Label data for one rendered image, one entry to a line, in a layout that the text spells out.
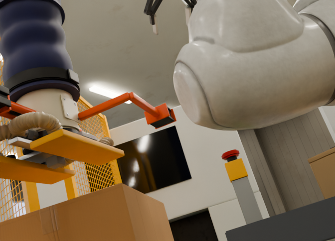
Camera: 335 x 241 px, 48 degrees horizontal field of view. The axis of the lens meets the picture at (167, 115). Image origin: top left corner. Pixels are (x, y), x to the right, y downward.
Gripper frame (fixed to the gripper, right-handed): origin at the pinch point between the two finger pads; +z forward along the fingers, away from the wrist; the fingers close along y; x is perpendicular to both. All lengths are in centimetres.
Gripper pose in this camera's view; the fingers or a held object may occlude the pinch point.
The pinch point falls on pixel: (172, 27)
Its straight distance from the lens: 139.6
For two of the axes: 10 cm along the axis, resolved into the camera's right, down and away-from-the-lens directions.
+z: 0.9, 8.7, 4.9
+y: 8.9, -2.8, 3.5
